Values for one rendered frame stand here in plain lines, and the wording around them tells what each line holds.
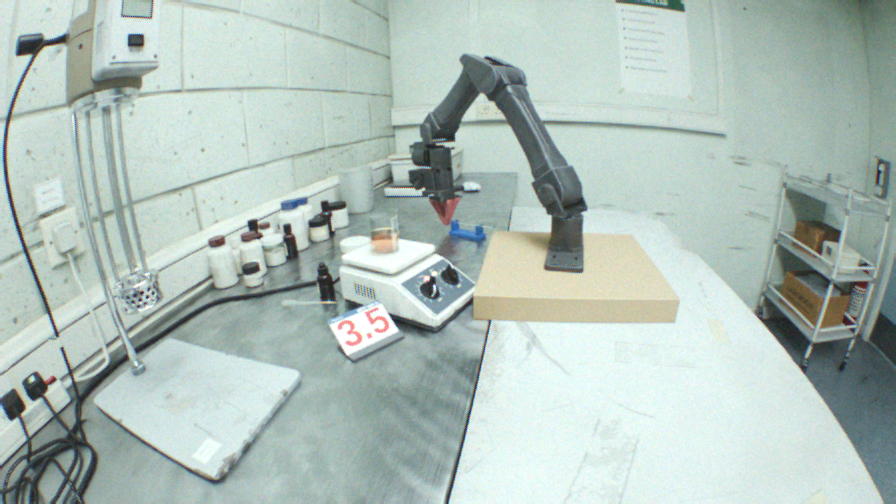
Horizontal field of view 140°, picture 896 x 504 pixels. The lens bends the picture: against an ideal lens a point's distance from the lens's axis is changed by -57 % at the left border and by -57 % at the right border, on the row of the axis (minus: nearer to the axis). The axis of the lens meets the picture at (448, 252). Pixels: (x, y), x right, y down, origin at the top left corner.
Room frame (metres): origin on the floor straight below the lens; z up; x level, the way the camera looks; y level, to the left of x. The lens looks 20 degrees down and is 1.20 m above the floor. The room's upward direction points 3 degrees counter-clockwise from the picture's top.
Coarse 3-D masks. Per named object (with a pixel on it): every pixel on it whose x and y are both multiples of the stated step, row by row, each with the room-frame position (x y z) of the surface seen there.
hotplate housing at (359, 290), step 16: (432, 256) 0.61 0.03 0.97; (352, 272) 0.57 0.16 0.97; (368, 272) 0.55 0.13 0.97; (384, 272) 0.55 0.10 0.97; (400, 272) 0.55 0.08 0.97; (416, 272) 0.55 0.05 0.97; (352, 288) 0.56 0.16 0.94; (368, 288) 0.54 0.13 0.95; (384, 288) 0.52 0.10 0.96; (400, 288) 0.51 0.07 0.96; (352, 304) 0.57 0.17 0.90; (384, 304) 0.52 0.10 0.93; (400, 304) 0.51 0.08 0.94; (416, 304) 0.49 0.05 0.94; (464, 304) 0.54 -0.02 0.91; (400, 320) 0.51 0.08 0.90; (416, 320) 0.49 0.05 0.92; (432, 320) 0.47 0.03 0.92; (448, 320) 0.50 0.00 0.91
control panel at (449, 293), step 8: (440, 264) 0.59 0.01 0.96; (424, 272) 0.56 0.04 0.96; (440, 272) 0.57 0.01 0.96; (408, 280) 0.53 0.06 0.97; (416, 280) 0.53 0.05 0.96; (424, 280) 0.54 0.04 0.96; (440, 280) 0.55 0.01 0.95; (464, 280) 0.57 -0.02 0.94; (408, 288) 0.51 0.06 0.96; (416, 288) 0.52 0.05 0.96; (440, 288) 0.54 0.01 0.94; (448, 288) 0.54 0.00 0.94; (456, 288) 0.55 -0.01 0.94; (464, 288) 0.56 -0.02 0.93; (416, 296) 0.50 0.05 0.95; (424, 296) 0.51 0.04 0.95; (440, 296) 0.52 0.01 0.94; (448, 296) 0.52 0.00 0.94; (456, 296) 0.53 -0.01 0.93; (424, 304) 0.49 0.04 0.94; (432, 304) 0.50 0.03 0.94; (440, 304) 0.50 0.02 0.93; (448, 304) 0.51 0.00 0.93
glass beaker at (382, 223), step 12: (372, 216) 0.57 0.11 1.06; (384, 216) 0.57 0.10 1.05; (396, 216) 0.59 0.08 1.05; (372, 228) 0.58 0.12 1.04; (384, 228) 0.57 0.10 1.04; (396, 228) 0.59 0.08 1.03; (372, 240) 0.58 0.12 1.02; (384, 240) 0.57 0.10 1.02; (396, 240) 0.59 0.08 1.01; (372, 252) 0.58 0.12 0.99; (384, 252) 0.57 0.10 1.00; (396, 252) 0.58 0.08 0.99
